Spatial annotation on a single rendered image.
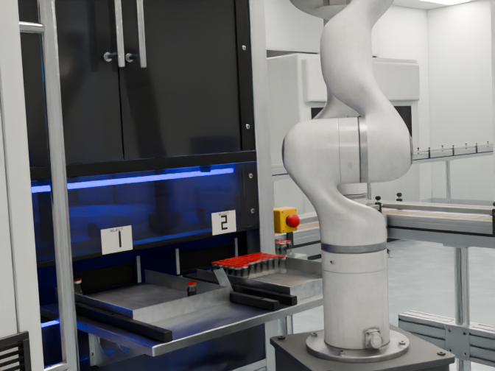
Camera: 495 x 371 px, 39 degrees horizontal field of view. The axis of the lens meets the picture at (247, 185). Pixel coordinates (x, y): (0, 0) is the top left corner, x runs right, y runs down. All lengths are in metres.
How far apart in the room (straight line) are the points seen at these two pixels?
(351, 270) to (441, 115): 9.74
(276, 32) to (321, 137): 7.42
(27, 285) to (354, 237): 0.56
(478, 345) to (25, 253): 1.86
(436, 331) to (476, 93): 8.18
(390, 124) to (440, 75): 9.73
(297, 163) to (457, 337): 1.50
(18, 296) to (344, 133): 0.60
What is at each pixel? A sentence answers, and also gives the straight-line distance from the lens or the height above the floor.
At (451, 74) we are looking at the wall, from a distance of 10.87.
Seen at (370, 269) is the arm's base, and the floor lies 1.02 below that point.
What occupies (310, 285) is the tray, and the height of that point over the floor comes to 0.91.
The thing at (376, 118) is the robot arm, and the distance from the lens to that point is 1.26.
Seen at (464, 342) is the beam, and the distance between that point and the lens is 2.61.
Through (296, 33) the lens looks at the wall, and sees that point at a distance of 8.88.
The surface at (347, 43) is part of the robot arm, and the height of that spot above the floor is 1.42.
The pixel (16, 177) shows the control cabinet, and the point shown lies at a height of 1.22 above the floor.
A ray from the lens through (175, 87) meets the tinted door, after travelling 1.84.
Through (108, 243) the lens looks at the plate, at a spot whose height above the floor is 1.01.
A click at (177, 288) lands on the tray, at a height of 0.89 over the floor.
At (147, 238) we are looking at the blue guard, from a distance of 1.78.
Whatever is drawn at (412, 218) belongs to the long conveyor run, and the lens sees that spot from 2.60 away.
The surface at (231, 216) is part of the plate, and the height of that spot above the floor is 1.03.
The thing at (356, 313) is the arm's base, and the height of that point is 0.94.
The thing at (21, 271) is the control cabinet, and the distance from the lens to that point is 1.02.
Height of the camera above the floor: 1.27
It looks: 5 degrees down
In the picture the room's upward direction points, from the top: 3 degrees counter-clockwise
